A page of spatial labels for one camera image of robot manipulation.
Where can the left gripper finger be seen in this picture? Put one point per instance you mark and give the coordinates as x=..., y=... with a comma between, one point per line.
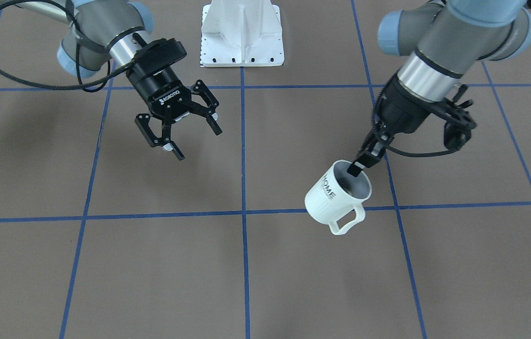
x=371, y=153

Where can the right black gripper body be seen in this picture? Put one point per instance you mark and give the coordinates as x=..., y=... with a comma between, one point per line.
x=156, y=88

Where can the white ribbed HOME mug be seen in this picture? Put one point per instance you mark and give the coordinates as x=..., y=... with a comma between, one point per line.
x=337, y=198

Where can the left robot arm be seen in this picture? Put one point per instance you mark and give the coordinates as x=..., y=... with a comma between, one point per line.
x=441, y=40

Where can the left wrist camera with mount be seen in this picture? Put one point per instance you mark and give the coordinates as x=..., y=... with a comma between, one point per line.
x=459, y=124

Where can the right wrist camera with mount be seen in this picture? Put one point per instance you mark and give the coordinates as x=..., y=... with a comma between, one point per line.
x=154, y=58

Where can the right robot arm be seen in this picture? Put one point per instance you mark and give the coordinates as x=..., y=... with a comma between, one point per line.
x=119, y=30

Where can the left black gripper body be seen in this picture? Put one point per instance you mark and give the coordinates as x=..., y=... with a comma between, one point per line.
x=403, y=109

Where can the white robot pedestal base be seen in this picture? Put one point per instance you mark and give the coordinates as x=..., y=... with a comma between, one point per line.
x=241, y=33

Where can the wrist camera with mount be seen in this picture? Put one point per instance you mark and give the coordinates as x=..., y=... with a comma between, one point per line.
x=459, y=124
x=154, y=58

